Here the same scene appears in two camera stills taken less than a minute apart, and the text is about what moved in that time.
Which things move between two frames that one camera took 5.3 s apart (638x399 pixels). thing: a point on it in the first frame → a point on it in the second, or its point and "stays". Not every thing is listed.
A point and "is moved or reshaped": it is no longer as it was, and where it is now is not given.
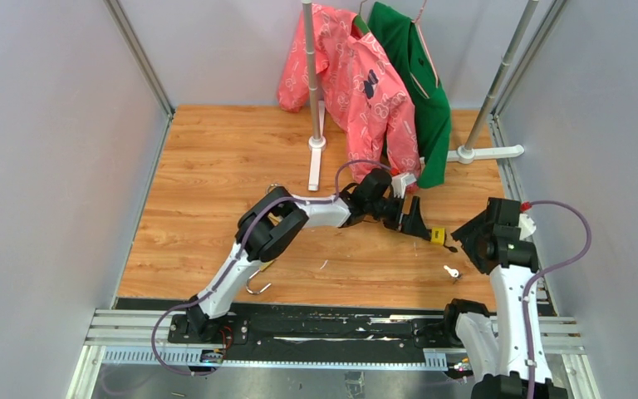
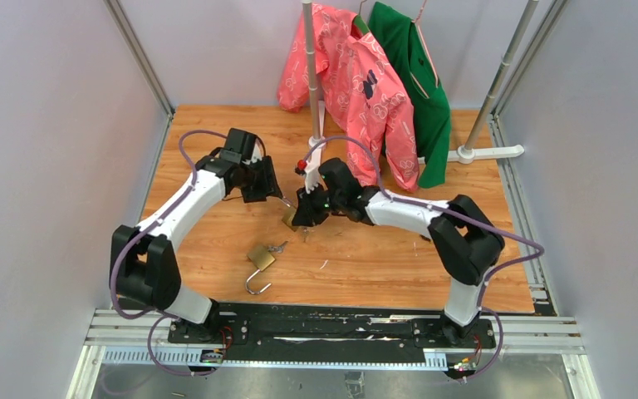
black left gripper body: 391,212 → 259,181
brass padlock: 274,219 is moved or reshaped
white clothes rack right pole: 468,153 stays
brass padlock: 263,265 stays
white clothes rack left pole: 316,144 stays
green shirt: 406,46 stays
